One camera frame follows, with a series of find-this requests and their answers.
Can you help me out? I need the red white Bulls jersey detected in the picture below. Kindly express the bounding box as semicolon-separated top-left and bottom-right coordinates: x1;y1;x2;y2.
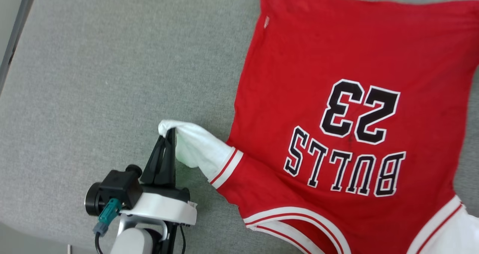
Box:
158;0;479;254

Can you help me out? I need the grey fabric sofa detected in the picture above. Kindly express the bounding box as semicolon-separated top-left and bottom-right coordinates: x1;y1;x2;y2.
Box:
0;0;479;254

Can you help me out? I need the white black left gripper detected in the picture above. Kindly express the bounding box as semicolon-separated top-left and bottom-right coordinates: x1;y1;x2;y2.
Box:
85;128;198;254

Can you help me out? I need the grey metal sofa frame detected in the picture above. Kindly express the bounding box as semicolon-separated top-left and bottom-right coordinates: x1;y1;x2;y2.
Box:
0;0;40;95

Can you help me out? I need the black cable with teal plug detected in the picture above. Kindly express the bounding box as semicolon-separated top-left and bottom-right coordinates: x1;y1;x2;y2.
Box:
93;198;123;254

